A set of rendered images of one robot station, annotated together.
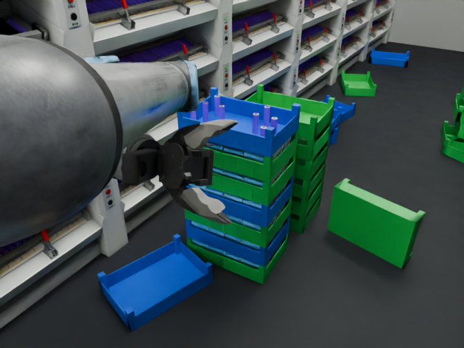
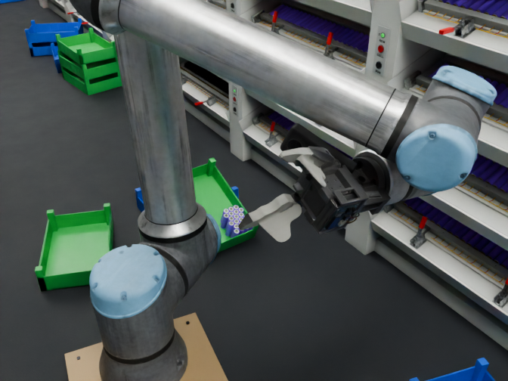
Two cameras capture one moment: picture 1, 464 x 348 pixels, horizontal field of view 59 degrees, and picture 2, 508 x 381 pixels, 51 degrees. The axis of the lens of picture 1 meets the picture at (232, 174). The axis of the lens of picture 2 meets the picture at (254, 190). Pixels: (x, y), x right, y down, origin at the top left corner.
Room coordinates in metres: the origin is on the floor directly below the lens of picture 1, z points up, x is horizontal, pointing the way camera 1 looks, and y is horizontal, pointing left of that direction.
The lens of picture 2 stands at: (0.72, -0.54, 1.09)
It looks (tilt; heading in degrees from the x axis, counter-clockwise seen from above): 34 degrees down; 112
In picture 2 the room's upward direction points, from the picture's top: straight up
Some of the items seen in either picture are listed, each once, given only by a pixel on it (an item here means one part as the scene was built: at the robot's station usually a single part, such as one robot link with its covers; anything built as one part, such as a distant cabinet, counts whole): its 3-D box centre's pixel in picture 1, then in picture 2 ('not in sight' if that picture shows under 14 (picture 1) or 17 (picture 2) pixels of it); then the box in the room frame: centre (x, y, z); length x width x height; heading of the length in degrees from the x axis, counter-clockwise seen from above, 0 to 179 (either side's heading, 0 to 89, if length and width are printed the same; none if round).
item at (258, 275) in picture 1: (237, 242); not in sight; (1.10, -0.02, 0.04); 0.30 x 0.20 x 0.08; 60
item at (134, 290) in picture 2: not in sight; (134, 297); (0.20, 0.08, 0.32); 0.17 x 0.15 x 0.18; 89
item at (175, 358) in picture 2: not in sight; (141, 347); (0.21, 0.07, 0.18); 0.19 x 0.19 x 0.10
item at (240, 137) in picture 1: (239, 118); not in sight; (1.10, -0.02, 0.52); 0.30 x 0.20 x 0.08; 60
